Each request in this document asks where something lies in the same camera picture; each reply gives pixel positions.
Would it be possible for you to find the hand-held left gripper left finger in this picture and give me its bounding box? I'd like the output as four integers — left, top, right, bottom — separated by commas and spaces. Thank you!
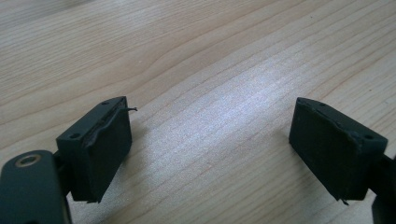
55, 95, 138, 204

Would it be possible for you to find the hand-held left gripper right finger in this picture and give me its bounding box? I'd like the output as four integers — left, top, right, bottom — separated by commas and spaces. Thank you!
288, 96, 389, 206

